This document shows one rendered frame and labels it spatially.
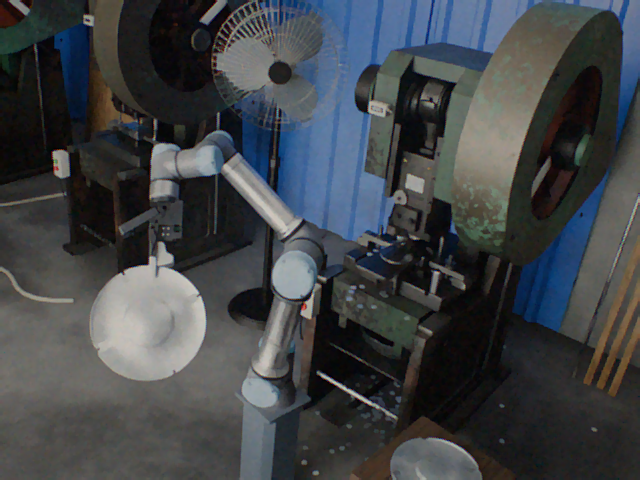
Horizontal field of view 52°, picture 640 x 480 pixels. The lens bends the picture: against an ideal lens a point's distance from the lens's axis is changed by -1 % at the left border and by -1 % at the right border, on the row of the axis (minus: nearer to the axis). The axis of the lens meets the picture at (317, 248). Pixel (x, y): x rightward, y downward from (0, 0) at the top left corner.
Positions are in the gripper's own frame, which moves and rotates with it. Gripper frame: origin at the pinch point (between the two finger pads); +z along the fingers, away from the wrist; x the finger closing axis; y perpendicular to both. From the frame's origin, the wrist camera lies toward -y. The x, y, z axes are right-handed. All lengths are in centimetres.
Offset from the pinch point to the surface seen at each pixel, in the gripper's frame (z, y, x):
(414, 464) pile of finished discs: 49, 81, 48
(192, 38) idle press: -134, 3, 94
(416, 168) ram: -51, 86, 42
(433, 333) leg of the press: 6, 92, 54
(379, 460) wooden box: 48, 70, 51
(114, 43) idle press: -120, -28, 81
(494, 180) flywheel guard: -26, 92, -8
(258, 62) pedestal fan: -113, 32, 77
